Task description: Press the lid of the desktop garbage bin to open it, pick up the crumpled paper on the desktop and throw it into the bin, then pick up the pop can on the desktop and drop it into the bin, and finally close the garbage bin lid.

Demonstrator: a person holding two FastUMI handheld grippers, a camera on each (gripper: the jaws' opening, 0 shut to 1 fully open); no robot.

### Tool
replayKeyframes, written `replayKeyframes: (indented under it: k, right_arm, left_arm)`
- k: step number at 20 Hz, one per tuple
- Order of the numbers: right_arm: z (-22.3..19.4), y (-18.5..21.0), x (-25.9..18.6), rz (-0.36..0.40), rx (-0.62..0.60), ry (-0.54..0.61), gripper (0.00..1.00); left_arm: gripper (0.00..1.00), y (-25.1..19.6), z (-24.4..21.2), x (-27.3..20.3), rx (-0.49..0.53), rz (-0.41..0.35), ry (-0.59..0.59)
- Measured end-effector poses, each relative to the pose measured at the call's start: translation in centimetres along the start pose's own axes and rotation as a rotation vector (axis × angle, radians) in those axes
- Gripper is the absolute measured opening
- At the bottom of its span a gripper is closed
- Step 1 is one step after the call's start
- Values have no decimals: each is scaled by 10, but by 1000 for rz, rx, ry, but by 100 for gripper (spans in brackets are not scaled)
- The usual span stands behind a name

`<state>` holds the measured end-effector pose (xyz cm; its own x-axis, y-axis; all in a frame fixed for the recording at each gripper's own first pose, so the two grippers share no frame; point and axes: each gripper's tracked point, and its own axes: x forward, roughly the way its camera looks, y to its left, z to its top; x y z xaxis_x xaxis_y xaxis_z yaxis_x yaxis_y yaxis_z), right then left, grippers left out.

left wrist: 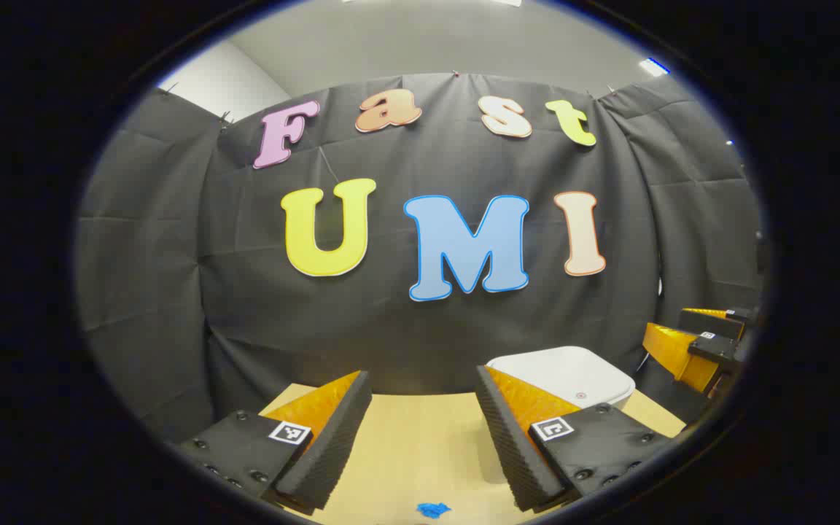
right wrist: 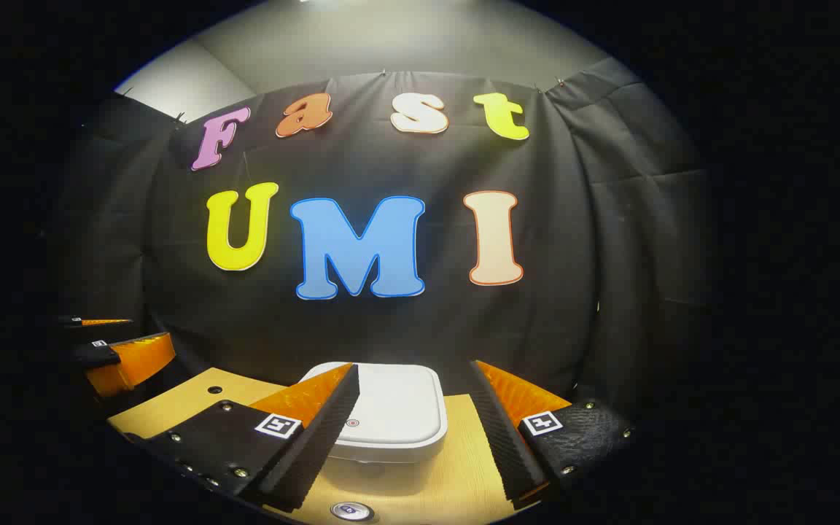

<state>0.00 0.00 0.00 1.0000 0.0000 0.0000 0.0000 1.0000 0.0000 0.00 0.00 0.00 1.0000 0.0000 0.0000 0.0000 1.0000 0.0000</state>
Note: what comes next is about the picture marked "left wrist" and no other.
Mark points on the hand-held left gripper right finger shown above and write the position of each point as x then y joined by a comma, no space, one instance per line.
515,452

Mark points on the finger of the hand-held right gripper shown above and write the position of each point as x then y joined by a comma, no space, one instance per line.
712,323
675,354

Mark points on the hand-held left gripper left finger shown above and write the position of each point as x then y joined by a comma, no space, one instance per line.
332,445

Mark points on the white desktop garbage bin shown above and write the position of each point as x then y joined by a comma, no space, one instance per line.
566,375

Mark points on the blue paper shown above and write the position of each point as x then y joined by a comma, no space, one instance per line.
433,510

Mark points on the wooden desktop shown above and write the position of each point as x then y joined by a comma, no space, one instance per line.
420,452

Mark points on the black backdrop cloth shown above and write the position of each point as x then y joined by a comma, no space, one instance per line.
391,328

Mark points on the ceiling light panel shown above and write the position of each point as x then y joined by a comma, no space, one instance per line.
653,67

